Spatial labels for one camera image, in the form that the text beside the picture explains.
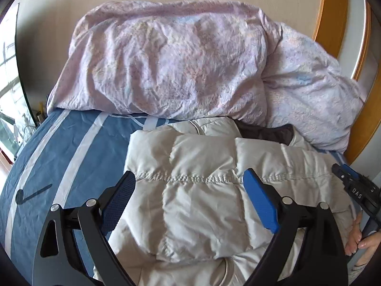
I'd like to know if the pink floral pillow right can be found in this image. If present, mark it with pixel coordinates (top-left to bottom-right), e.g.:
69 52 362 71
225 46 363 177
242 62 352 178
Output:
261 23 364 153

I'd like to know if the person's right hand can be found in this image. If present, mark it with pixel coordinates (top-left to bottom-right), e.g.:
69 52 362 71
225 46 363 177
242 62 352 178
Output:
345 212 380 258

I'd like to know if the cream puffer down jacket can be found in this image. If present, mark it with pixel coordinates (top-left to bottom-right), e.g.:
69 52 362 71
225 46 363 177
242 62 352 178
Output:
109 117 354 285

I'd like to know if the wooden door frame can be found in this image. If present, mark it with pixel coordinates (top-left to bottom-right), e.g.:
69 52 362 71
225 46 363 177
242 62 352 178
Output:
313 0 380 165

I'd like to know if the pink floral duvet left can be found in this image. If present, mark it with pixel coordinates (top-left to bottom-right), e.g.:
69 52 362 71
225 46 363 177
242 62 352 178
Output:
46 1 282 124

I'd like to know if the blue white striped bedsheet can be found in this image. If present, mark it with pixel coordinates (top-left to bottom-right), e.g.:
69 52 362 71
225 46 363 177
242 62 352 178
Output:
1 109 170 282

